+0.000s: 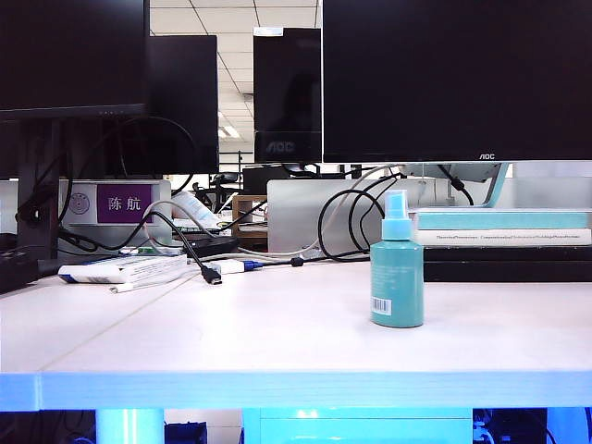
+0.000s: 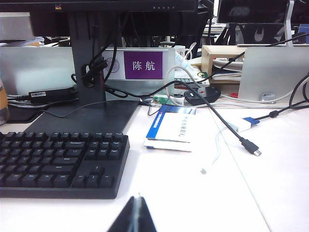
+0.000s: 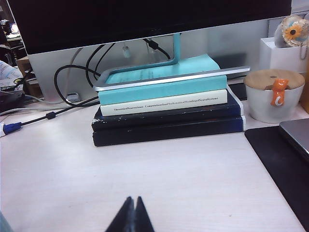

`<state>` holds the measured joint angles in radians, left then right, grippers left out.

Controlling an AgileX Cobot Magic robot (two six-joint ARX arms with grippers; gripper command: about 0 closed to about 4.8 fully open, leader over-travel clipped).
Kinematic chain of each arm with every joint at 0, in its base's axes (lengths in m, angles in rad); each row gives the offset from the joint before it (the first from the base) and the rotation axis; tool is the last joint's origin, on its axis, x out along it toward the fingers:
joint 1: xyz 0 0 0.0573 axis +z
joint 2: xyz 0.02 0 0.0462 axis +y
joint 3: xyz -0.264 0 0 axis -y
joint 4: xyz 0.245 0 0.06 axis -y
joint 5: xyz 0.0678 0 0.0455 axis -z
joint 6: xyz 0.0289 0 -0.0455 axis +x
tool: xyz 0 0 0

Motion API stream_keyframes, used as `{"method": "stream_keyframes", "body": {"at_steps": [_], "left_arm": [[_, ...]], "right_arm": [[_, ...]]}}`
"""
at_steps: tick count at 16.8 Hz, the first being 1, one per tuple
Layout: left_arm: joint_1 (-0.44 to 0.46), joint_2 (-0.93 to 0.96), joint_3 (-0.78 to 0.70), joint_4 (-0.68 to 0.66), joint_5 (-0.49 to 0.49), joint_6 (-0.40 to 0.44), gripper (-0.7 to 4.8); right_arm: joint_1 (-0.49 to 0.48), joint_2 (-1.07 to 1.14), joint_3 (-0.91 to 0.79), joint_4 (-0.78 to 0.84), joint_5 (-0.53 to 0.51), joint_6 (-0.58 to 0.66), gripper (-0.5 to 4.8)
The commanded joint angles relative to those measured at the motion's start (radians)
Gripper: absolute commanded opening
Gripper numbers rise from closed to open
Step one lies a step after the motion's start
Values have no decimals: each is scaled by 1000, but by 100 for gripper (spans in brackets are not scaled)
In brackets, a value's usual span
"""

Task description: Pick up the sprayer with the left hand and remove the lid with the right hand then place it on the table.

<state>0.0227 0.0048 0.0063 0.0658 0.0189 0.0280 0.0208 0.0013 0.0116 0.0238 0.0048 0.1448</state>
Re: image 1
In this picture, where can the white spine book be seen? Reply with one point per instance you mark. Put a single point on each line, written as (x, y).
(509, 237)

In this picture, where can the white flat box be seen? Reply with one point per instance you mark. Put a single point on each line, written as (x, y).
(134, 269)

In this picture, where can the silver desk partition panel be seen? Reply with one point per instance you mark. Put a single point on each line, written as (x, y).
(296, 213)

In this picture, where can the green flat packet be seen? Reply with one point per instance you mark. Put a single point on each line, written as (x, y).
(148, 252)

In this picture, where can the white adapter blue connector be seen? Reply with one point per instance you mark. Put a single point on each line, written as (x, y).
(231, 267)

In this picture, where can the black monitor with button row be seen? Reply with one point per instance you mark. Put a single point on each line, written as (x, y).
(69, 51)

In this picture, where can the white cream tube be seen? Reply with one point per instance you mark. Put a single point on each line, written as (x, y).
(192, 205)

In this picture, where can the teal spray bottle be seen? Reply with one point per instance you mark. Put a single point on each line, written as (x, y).
(398, 277)

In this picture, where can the silver monitor stand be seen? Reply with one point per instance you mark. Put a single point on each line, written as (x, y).
(462, 172)

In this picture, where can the purple name plate holder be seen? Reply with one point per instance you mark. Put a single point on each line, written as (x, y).
(124, 203)

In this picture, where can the black monitor back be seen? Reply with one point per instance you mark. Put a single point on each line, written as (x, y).
(185, 92)

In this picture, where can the black flat adapter box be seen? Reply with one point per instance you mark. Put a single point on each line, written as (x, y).
(213, 245)

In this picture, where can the black monitor stand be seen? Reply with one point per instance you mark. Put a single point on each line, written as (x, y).
(39, 185)

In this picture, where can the black office chair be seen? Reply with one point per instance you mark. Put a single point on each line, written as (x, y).
(222, 182)

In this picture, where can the large black AOC monitor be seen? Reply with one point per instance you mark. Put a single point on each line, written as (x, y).
(453, 78)

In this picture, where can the small black AOC monitor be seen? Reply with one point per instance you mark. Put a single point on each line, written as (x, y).
(287, 83)

